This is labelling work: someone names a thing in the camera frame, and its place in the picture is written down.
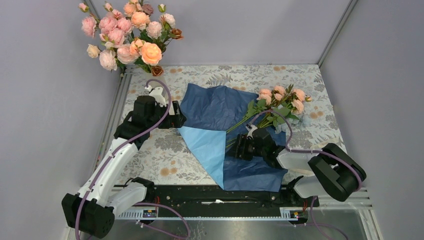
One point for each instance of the cream printed ribbon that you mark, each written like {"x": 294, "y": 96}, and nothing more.
{"x": 321, "y": 145}

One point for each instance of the white ceramic vase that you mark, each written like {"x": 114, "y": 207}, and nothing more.
{"x": 155, "y": 79}

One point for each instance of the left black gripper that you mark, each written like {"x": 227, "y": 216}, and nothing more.
{"x": 176, "y": 120}

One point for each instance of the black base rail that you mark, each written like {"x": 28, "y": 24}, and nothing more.
{"x": 210, "y": 201}

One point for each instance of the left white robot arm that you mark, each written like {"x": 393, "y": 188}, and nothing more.
{"x": 93, "y": 209}

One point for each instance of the flower bouquet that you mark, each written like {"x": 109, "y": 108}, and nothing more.
{"x": 273, "y": 106}

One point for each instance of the pink and peach rose bunch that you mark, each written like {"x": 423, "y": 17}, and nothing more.
{"x": 130, "y": 36}

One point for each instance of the blue wrapping paper sheet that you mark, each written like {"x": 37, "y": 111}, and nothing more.
{"x": 209, "y": 113}

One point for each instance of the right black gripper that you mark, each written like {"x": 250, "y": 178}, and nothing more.
{"x": 242, "y": 141}

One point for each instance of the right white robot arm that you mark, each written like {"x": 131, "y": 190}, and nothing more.
{"x": 335, "y": 173}

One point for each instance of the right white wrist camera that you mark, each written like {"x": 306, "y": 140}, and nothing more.
{"x": 250, "y": 130}

